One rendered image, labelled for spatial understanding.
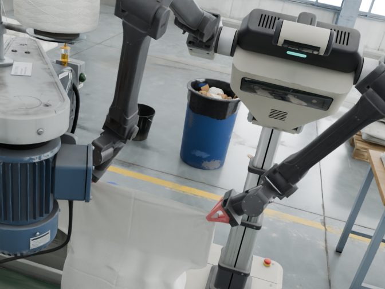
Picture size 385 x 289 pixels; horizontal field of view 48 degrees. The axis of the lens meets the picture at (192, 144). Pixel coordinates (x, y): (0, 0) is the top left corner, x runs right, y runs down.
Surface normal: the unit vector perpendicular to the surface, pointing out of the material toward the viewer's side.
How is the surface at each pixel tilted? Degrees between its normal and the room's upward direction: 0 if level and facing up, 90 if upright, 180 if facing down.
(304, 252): 0
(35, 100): 0
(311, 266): 0
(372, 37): 90
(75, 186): 90
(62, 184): 90
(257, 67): 40
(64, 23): 91
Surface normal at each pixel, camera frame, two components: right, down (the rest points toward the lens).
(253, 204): -0.39, 0.17
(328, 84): -0.02, -0.42
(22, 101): 0.17, -0.88
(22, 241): 0.34, 0.51
